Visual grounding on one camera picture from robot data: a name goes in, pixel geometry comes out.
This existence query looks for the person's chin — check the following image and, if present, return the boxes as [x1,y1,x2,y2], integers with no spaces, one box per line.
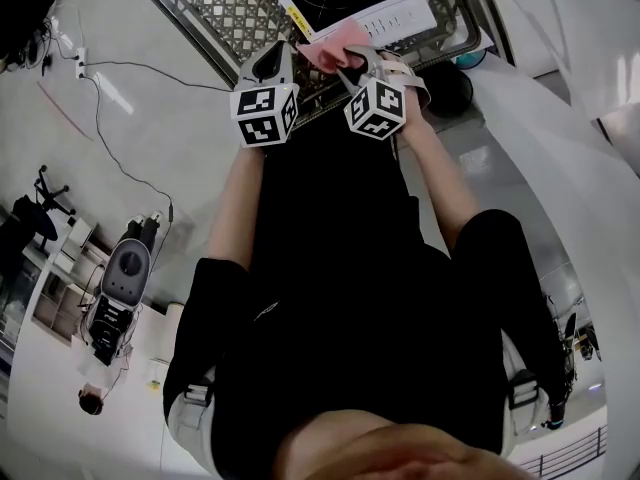
[272,407,541,480]

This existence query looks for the blue waste bin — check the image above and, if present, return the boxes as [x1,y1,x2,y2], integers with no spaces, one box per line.
[453,49,489,72]

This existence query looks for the pink cloth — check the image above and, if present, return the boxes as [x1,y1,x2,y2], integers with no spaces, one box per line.
[298,20,369,76]

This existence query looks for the person's grey backpack strap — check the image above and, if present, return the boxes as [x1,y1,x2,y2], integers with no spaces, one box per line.
[499,332,544,439]
[167,367,221,480]

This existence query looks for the person's right forearm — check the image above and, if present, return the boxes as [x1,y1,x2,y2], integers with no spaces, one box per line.
[397,112,485,263]

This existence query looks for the white cubby cabinet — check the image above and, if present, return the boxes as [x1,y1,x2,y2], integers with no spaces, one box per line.
[29,212,112,350]

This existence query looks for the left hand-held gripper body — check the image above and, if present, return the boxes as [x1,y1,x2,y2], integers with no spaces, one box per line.
[229,80,300,148]

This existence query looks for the person's black trousers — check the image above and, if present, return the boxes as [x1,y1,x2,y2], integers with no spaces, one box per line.
[248,117,422,269]

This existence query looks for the white portable gas stove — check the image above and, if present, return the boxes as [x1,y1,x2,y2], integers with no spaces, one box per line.
[252,0,438,45]

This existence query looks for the person's black shirt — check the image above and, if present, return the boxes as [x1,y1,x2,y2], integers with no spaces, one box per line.
[162,207,567,480]

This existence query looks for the brown lattice metal table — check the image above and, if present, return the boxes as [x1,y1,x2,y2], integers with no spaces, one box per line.
[143,0,485,119]

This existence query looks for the black waste bin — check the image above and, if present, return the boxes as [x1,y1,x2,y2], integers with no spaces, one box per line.
[424,60,474,119]

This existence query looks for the black office chair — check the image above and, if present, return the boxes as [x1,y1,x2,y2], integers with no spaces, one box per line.
[10,164,77,243]

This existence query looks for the cream paper roll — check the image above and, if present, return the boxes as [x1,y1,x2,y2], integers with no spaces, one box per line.
[164,301,190,339]

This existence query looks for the black power cable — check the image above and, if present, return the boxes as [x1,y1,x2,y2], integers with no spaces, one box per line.
[82,59,237,94]
[91,75,175,225]

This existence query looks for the person's left forearm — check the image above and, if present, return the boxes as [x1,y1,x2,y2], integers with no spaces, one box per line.
[206,143,267,273]

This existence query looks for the black metal railing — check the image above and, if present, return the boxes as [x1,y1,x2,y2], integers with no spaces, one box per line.
[519,425,609,480]

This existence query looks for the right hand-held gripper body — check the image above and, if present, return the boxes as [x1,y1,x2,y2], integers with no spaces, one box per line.
[343,50,432,142]

